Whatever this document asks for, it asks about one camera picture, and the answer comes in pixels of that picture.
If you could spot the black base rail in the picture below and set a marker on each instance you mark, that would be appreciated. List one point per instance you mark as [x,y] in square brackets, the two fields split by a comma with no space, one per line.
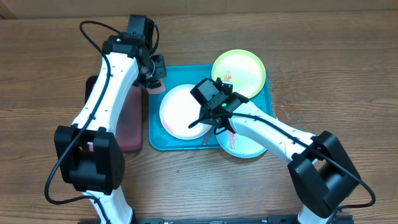
[273,219]

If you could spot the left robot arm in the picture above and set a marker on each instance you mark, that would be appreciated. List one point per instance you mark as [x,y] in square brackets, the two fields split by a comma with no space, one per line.
[88,153]

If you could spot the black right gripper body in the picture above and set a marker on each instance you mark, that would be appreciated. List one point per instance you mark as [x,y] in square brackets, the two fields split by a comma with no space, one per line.
[209,121]

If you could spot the teal plastic tray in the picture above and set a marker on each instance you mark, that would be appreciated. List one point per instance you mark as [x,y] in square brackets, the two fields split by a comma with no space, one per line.
[158,137]

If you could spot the white plate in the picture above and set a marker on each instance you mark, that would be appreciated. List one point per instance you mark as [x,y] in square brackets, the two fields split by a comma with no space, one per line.
[178,110]

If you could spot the light blue plate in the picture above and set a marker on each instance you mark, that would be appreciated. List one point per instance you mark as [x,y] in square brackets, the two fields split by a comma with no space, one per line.
[239,146]

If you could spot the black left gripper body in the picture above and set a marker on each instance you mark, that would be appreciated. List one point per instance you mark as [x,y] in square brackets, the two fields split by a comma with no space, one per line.
[159,72]

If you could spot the yellow-green plate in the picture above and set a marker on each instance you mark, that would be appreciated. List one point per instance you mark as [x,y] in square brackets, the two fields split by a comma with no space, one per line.
[243,69]

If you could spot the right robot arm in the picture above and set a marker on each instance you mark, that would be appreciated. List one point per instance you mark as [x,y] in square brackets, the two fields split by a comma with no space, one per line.
[321,171]

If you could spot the green orange sponge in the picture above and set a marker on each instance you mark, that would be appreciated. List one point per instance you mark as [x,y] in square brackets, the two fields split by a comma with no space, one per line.
[156,88]

